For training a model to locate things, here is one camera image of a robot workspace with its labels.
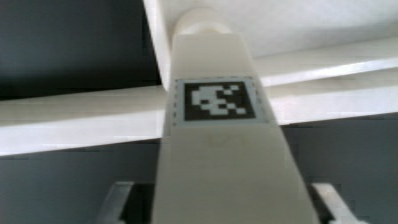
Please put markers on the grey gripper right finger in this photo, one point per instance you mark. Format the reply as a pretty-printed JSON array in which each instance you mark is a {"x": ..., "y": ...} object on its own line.
[{"x": 337, "y": 213}]

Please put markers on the white leg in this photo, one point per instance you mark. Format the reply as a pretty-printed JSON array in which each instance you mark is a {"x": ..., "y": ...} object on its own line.
[{"x": 228, "y": 178}]

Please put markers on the white desk top tray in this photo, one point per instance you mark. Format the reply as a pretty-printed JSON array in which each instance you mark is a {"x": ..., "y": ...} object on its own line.
[{"x": 316, "y": 38}]

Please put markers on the white front obstacle bar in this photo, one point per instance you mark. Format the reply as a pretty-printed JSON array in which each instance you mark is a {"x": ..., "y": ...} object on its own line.
[{"x": 70, "y": 121}]

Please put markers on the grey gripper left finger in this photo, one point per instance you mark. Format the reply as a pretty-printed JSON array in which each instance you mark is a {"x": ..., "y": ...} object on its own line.
[{"x": 127, "y": 204}]

